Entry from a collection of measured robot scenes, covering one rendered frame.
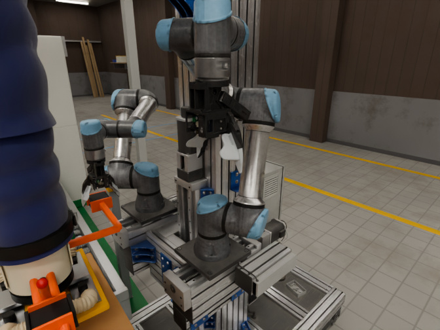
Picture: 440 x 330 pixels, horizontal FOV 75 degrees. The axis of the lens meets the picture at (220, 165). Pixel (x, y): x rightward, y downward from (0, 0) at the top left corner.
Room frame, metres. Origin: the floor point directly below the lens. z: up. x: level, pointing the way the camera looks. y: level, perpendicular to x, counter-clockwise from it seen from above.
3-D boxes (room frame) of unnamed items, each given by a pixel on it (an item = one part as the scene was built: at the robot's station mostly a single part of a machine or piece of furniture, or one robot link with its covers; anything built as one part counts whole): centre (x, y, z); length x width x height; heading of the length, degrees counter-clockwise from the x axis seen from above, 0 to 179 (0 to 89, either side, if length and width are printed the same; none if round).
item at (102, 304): (0.77, 0.47, 1.08); 0.34 x 0.10 x 0.05; 37
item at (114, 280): (2.13, 1.23, 0.50); 2.31 x 0.05 x 0.19; 38
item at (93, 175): (1.09, 0.49, 1.32); 0.09 x 0.08 x 0.12; 37
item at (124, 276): (1.76, 0.73, 0.50); 0.07 x 0.07 x 1.00; 38
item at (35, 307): (0.51, 0.40, 1.18); 0.10 x 0.08 x 0.06; 127
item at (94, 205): (1.11, 0.52, 1.18); 0.09 x 0.08 x 0.05; 127
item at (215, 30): (0.64, 0.01, 1.82); 0.09 x 0.08 x 0.11; 159
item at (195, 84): (0.63, 0.02, 1.66); 0.09 x 0.08 x 0.12; 133
